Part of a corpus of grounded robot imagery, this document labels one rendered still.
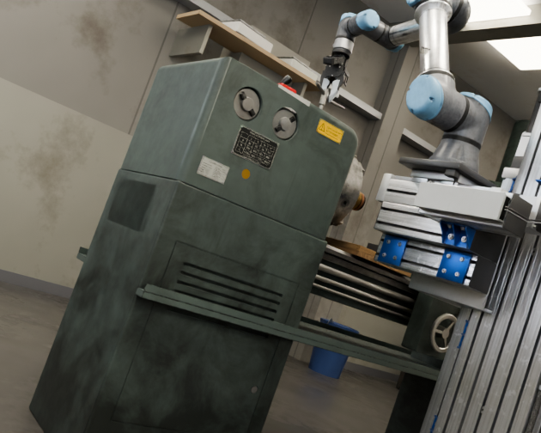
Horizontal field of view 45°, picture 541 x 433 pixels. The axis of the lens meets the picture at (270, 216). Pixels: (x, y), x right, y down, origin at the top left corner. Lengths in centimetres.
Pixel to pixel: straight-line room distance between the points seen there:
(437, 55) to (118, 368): 129
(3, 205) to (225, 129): 305
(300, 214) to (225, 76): 51
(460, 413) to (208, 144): 104
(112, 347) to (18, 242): 301
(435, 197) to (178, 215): 72
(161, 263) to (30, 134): 303
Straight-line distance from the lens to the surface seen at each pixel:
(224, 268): 198
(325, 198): 215
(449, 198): 172
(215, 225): 194
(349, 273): 244
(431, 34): 207
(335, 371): 579
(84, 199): 495
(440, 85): 191
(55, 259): 496
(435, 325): 259
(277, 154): 203
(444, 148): 196
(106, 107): 498
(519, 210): 169
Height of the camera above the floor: 72
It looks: 4 degrees up
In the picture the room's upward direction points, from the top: 20 degrees clockwise
